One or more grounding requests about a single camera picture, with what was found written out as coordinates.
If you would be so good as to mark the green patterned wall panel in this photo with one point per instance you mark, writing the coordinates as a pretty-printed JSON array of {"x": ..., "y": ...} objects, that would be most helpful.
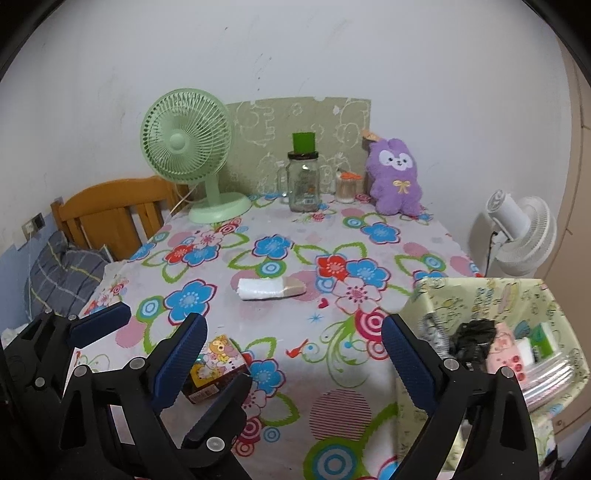
[{"x": 277, "y": 124}]

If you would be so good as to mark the grey sock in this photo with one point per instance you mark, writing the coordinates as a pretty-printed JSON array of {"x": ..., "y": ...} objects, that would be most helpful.
[{"x": 434, "y": 334}]

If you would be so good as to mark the purple plush rabbit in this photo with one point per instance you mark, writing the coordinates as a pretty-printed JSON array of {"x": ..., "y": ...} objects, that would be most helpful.
[{"x": 397, "y": 189}]

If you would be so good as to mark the brown paper tag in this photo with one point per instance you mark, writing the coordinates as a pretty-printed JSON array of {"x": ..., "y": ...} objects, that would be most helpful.
[{"x": 370, "y": 137}]

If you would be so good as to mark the yellow-green patterned storage box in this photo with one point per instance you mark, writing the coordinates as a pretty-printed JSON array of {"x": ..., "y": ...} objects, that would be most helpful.
[{"x": 461, "y": 295}]

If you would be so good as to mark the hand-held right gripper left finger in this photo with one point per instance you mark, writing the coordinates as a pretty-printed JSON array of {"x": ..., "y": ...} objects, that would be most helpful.
[{"x": 180, "y": 360}]

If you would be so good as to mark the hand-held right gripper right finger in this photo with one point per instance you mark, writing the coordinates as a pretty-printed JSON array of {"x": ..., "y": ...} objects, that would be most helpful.
[{"x": 406, "y": 364}]

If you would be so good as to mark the pink packet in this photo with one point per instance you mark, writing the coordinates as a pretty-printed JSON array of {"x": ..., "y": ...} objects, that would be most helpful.
[{"x": 503, "y": 350}]

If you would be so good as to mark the small cartoon print box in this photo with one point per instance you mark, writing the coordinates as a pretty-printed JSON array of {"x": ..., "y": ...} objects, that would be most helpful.
[{"x": 217, "y": 360}]

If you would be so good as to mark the cotton swab container orange lid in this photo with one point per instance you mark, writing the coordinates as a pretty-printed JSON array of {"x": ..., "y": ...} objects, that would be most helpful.
[{"x": 348, "y": 189}]

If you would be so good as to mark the wall socket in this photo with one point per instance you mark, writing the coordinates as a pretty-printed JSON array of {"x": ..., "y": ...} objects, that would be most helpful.
[{"x": 34, "y": 224}]

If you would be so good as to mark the grey plaid pillow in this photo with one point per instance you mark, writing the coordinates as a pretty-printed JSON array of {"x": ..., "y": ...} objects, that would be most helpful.
[{"x": 60, "y": 272}]

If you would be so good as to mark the white tissue pack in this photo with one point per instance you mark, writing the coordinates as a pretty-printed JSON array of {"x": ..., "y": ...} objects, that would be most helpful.
[{"x": 524, "y": 348}]

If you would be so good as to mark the black plastic bag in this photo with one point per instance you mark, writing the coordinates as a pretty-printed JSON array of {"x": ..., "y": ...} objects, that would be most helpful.
[{"x": 473, "y": 339}]

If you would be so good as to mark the green desk fan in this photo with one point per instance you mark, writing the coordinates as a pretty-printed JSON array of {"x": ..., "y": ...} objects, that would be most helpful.
[{"x": 184, "y": 141}]

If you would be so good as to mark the wooden chair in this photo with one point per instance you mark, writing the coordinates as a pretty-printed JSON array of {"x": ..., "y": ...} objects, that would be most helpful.
[{"x": 106, "y": 203}]

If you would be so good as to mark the beige door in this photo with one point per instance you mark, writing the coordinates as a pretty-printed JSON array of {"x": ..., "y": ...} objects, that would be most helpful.
[{"x": 577, "y": 230}]

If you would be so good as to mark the glass jar mug green lid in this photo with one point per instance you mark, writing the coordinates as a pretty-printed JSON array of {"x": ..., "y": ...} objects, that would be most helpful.
[{"x": 304, "y": 184}]

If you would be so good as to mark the white standing fan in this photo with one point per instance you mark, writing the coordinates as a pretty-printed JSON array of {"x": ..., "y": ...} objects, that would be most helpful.
[{"x": 521, "y": 230}]

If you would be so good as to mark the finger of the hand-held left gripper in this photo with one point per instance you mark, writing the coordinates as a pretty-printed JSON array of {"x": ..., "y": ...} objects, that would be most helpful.
[
  {"x": 221, "y": 415},
  {"x": 101, "y": 323}
]

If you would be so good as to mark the silver wrapped ice cream bar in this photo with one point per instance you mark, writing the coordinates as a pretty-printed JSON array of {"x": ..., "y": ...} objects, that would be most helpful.
[{"x": 258, "y": 288}]

